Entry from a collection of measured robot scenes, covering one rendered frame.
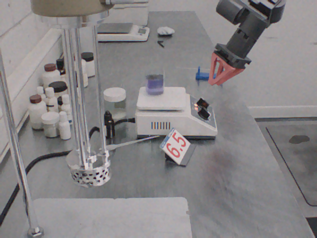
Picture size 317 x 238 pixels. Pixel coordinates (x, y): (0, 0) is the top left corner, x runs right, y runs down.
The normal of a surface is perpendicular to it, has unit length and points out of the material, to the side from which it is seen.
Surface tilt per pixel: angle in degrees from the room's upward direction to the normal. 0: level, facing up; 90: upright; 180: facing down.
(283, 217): 0
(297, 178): 0
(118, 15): 94
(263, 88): 90
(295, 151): 0
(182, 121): 90
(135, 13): 94
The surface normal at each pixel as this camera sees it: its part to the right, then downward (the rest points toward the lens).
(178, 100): -0.01, -0.88
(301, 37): 0.02, 0.47
